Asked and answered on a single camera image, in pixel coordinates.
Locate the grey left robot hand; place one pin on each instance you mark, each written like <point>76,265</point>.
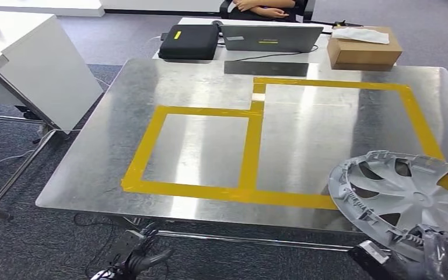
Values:
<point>131,251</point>

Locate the grey plastic wheel hubcap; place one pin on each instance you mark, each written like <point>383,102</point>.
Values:
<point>421,199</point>

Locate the steel workbench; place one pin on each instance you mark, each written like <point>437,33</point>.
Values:
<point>208,154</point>

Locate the white desk with metal legs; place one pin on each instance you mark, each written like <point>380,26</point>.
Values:
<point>46,77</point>

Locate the black zip case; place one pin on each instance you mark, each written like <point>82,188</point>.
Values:
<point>189,42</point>

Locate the brown cardboard box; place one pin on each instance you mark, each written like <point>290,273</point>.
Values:
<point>363,54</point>

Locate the white tissue sheet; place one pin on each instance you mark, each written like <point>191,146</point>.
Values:
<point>359,34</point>

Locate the grey laptop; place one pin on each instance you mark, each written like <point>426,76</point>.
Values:
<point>270,38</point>

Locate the person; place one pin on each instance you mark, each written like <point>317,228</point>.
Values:
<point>266,9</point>

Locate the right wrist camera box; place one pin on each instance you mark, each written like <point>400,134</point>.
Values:
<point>369,255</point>

